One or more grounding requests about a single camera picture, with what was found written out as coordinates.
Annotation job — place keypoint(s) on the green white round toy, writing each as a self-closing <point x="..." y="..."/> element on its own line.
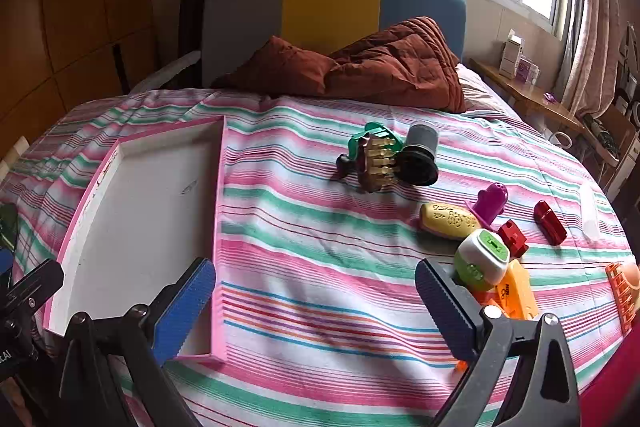
<point x="480" y="262"/>

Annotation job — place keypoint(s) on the red toy car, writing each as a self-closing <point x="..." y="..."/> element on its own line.
<point x="549" y="222"/>

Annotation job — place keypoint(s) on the green plastic spool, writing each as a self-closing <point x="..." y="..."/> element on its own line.
<point x="362" y="141"/>

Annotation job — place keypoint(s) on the wooden wardrobe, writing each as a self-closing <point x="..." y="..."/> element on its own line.
<point x="75" y="7"/>

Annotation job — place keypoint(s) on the pale pillow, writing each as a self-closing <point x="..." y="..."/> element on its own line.
<point x="475" y="92"/>

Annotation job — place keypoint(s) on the beige ball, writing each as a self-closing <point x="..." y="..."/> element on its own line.
<point x="635" y="277"/>

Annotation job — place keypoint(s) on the wooden side table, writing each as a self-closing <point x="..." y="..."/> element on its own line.
<point x="530" y="99"/>

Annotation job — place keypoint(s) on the striped bedsheet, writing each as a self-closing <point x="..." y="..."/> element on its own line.
<point x="325" y="257"/>

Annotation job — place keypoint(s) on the black grey cylinder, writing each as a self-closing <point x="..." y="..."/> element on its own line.
<point x="420" y="147"/>

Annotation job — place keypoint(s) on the orange comb clip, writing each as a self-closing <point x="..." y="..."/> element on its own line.
<point x="616" y="294"/>

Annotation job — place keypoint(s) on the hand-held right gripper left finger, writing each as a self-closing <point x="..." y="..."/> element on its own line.
<point x="185" y="312"/>

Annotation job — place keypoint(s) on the pink shallow tray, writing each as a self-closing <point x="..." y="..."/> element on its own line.
<point x="150" y="207"/>

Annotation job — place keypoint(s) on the red puzzle piece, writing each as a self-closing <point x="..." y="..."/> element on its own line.
<point x="512" y="237"/>

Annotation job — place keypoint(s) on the cluttered shelf unit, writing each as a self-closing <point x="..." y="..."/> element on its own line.
<point x="620" y="132"/>

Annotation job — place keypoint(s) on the orange printed toy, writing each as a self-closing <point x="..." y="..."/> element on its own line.
<point x="517" y="289"/>

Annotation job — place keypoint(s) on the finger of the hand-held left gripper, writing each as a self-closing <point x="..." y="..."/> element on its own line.
<point x="40" y="279"/>
<point x="4" y="263"/>

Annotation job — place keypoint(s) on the brown massage brush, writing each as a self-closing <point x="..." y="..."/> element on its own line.
<point x="380" y="167"/>

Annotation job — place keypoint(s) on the white box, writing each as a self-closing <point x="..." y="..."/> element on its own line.
<point x="511" y="57"/>

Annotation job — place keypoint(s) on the translucent plastic tube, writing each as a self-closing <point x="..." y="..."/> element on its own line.
<point x="590" y="217"/>

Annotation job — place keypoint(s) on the purple cone toy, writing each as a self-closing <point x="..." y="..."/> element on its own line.
<point x="492" y="204"/>

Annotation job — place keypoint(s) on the dark patterned bundle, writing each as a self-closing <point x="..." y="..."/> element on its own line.
<point x="600" y="137"/>

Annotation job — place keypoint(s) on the yellow embossed oval toy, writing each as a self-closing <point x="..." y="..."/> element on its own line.
<point x="450" y="219"/>

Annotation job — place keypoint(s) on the long pinkish curtain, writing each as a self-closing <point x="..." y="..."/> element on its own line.
<point x="595" y="32"/>

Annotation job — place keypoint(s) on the grey yellow blue headboard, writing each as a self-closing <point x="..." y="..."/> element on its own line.
<point x="325" y="2"/>

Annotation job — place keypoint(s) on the person's red clothing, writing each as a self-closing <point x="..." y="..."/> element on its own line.
<point x="610" y="387"/>

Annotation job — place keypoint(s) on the purple box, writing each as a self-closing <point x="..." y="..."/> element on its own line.
<point x="527" y="69"/>

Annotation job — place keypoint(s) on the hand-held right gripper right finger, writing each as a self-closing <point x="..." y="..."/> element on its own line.
<point x="445" y="312"/>

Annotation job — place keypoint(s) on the small black knob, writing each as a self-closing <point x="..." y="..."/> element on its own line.
<point x="344" y="164"/>

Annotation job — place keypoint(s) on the brown quilt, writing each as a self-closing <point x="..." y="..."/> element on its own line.
<point x="390" y="62"/>

